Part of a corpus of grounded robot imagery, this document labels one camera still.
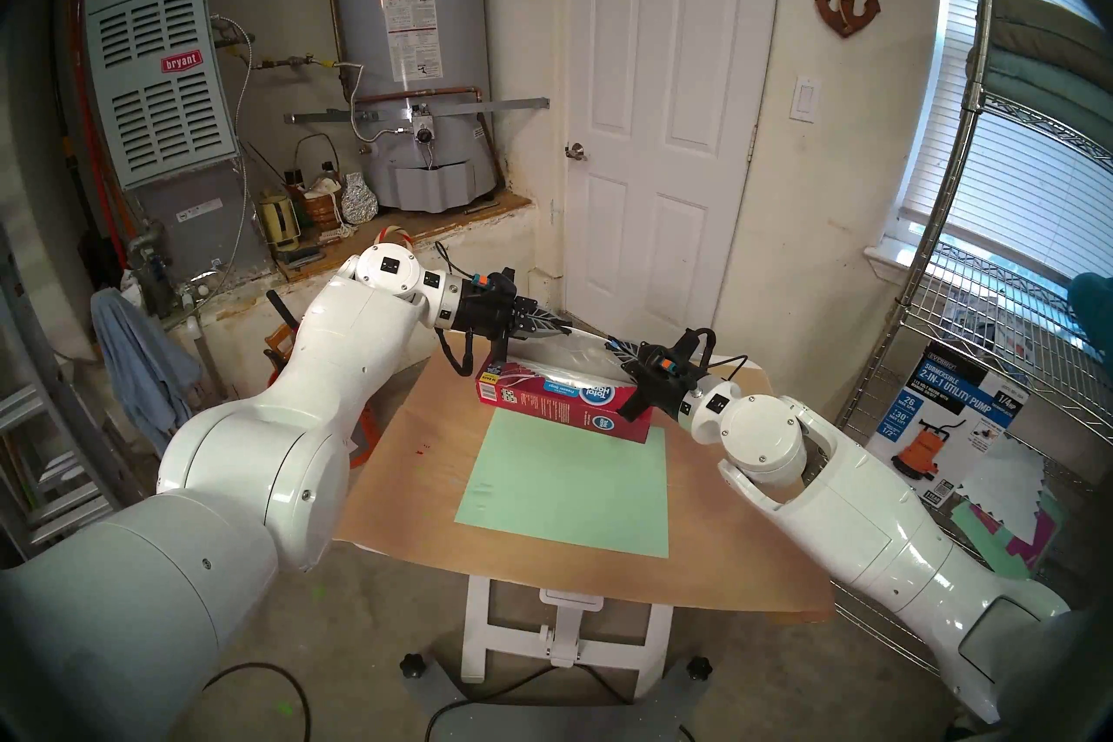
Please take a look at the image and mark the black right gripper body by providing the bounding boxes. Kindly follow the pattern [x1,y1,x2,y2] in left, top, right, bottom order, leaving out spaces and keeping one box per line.
[636,343,711,414]

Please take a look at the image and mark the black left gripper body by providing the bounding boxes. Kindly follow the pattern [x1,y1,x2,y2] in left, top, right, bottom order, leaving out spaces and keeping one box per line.
[450,275,528,342]

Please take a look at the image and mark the clear ziplock bag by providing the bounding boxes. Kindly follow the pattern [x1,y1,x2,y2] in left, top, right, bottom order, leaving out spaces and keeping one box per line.
[483,327,644,402]

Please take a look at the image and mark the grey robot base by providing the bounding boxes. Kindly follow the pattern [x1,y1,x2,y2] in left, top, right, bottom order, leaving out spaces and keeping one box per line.
[400,653,714,742]

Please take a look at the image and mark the red freezer bag box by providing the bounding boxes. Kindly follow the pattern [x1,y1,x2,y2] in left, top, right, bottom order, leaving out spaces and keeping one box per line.
[477,362,655,444]

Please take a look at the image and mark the wooden platform board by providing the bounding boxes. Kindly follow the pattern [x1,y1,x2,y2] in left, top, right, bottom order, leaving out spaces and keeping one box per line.
[278,191,533,282]

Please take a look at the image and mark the green paper sheet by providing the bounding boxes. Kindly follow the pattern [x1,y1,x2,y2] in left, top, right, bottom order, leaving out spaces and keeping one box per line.
[454,408,670,560]

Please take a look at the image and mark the crumpled foil wrap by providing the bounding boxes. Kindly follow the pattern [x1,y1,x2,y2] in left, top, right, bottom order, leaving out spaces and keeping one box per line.
[341,173,380,226]

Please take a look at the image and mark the orange plastic bucket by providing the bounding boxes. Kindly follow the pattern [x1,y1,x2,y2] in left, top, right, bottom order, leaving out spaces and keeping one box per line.
[348,401,379,472]

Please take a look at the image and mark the brown wicker basket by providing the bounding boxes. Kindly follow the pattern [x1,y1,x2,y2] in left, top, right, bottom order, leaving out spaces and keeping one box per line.
[294,133,344,233]

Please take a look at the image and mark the wooden table top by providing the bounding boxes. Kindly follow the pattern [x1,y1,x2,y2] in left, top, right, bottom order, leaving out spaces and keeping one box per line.
[335,336,836,624]

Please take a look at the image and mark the yellow jug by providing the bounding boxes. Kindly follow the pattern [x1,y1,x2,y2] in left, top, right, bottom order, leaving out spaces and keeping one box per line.
[258,193,303,253]

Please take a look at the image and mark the utility pump box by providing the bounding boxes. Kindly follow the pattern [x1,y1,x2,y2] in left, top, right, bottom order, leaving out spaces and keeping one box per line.
[859,340,1031,511]

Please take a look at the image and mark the white panel door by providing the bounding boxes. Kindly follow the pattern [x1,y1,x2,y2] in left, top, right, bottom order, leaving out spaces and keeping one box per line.
[567,0,785,357]

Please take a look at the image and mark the blue hanging cloth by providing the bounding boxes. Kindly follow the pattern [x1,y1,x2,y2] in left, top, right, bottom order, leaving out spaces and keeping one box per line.
[91,288,203,480]

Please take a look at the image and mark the white scalloped paper sheet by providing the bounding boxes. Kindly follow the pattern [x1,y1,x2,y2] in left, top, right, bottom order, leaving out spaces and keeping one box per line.
[961,436,1057,537]

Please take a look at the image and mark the grey Bryant furnace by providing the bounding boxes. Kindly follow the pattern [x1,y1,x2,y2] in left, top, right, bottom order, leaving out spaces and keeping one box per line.
[83,0,270,289]

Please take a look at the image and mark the green foam sheet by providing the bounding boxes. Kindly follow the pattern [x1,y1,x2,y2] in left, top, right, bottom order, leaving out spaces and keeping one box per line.
[950,492,1066,595]

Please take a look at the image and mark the magenta foam sheet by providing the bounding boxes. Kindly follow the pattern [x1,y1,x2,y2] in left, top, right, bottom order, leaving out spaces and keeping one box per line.
[978,506,1066,572]

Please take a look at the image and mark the white window blinds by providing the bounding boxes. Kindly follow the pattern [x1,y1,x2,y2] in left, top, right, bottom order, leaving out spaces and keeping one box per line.
[900,0,1113,280]

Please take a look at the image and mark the teal fabric item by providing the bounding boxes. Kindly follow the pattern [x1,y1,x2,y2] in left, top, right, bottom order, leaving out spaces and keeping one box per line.
[1068,273,1113,385]

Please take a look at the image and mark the pale green cushion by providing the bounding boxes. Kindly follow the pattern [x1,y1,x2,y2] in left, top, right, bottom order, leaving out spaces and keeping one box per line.
[965,45,1113,154]

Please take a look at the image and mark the aluminium ladder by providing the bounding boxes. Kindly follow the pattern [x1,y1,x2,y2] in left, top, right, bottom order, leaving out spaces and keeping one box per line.
[0,253,214,576]

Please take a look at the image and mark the olive grey cushion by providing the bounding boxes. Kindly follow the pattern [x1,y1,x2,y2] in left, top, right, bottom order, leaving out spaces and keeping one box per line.
[991,0,1113,72]

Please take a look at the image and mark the grey metal strap bar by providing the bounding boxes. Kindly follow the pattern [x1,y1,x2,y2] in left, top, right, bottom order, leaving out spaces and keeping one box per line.
[285,97,550,126]

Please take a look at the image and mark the white folding table frame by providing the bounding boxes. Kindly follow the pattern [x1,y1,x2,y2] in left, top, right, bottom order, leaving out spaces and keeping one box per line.
[461,575,675,702]

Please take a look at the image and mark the black floor cable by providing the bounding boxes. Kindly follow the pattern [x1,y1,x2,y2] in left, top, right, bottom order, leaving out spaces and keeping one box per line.
[424,666,644,742]
[202,662,312,742]

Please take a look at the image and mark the chrome wire shelf rack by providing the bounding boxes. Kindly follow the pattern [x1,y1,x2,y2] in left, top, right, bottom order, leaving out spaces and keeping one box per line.
[817,0,1113,663]

